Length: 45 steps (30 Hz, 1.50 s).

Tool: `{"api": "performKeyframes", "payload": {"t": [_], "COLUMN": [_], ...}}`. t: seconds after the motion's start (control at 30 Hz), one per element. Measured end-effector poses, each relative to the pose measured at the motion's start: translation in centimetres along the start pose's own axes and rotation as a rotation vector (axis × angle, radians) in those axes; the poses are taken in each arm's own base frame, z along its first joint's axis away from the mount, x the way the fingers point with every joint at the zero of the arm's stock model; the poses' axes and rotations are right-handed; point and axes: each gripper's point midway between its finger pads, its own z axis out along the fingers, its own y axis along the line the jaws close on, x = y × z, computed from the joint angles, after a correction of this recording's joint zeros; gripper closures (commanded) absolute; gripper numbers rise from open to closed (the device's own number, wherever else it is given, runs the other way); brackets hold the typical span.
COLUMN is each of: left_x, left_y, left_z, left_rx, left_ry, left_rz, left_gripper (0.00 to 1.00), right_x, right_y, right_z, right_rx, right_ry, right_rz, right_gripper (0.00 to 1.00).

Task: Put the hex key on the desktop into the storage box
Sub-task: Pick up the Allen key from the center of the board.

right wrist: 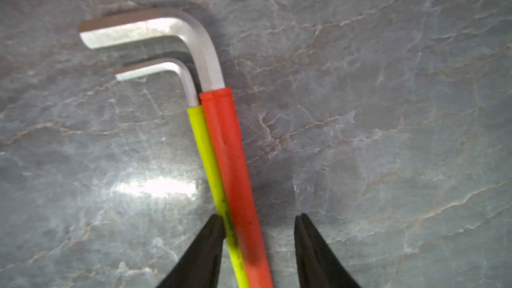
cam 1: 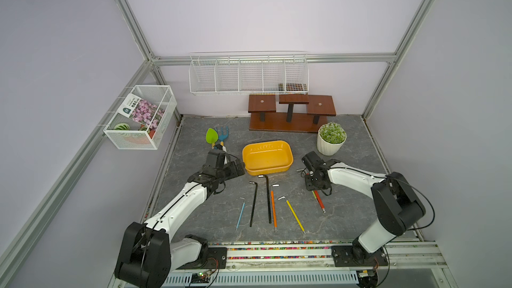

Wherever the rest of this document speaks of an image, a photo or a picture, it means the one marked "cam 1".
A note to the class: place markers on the brown wooden stand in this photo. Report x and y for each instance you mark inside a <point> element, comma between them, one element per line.
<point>296,113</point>

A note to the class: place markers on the white wire wall shelf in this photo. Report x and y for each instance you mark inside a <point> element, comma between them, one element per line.
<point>256,72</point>

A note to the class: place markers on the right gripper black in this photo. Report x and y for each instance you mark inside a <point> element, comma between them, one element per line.
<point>308,184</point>

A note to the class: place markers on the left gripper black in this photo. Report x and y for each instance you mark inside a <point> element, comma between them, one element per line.
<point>233,172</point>

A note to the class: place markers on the white wire side basket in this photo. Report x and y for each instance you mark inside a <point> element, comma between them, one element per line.
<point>140,137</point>

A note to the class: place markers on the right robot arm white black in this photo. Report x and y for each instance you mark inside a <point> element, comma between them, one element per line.
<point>396,203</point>

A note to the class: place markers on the green hex key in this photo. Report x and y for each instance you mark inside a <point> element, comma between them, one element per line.
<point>314,196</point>

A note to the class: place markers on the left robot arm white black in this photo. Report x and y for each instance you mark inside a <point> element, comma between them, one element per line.
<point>147,254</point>

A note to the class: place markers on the green striped ball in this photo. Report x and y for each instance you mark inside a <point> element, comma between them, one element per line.
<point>122,127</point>

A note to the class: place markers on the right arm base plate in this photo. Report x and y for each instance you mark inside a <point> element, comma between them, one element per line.
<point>351,256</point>

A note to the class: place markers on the flower seed packet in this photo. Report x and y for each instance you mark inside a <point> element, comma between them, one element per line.
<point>141,111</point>

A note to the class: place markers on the white pot green plant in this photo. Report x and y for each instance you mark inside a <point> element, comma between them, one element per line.
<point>330,138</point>

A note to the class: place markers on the colourful box in shelf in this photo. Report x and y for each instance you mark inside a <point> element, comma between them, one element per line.
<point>292,87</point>

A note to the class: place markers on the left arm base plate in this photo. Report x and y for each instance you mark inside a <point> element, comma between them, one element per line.
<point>211,258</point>

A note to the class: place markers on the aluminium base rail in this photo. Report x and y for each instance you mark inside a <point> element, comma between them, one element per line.
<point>309,262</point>

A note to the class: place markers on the aluminium frame profiles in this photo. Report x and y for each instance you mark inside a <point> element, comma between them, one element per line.
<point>30,234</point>

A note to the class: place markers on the orange hex key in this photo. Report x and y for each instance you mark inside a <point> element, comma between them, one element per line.
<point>273,210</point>

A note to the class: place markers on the yellow hex key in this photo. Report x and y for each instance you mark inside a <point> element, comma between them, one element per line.
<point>290,206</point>

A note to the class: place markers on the long black hex key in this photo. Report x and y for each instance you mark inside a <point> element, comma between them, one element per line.
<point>269,209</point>

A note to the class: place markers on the short black hex key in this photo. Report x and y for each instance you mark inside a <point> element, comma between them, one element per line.
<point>255,184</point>

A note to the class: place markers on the blue garden rake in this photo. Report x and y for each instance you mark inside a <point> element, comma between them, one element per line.
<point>223,134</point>

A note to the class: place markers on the green garden trowel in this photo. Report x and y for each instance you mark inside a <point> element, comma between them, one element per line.
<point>211,137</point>

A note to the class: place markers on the yellow plastic storage box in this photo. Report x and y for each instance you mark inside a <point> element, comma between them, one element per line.
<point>267,157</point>

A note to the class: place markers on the red hex key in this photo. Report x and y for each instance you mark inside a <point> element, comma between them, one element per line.
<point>318,198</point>

